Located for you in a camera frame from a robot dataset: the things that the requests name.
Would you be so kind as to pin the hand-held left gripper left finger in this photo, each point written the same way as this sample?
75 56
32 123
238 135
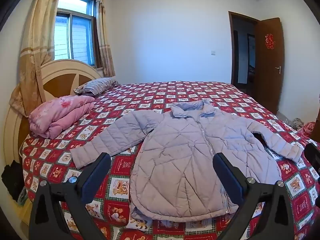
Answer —
93 185

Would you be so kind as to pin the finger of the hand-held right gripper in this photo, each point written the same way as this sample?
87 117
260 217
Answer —
312 158

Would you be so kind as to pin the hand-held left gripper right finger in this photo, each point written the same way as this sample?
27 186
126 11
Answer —
228 178

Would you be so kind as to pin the lilac quilted puffer jacket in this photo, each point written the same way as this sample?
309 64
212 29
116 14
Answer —
175 155

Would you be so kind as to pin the red cloth bundle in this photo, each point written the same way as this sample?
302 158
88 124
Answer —
308 128

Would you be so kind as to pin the grey cloth pile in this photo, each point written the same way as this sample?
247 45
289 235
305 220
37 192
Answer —
297 123

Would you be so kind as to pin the pink folded quilt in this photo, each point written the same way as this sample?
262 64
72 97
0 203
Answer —
62 115

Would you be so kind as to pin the black bag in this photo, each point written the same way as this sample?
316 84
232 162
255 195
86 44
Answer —
12 180

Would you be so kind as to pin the brown wooden door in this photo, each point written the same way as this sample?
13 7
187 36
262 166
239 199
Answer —
270 87

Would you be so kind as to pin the red patterned bedspread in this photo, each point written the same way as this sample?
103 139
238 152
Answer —
140 100

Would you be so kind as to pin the striped pillow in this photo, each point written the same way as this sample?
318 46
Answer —
97 85

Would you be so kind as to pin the cream wooden headboard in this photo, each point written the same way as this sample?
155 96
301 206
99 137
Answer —
60 67

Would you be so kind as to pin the red paper door decoration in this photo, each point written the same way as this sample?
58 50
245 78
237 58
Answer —
268 41

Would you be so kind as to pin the narrow beige floral curtain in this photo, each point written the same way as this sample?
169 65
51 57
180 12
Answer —
103 42

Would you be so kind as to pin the window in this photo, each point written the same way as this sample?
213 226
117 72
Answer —
75 35

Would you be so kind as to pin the wide beige floral curtain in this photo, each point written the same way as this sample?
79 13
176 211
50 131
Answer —
37 42

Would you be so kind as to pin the brown door frame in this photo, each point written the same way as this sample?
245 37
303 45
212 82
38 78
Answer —
230 55

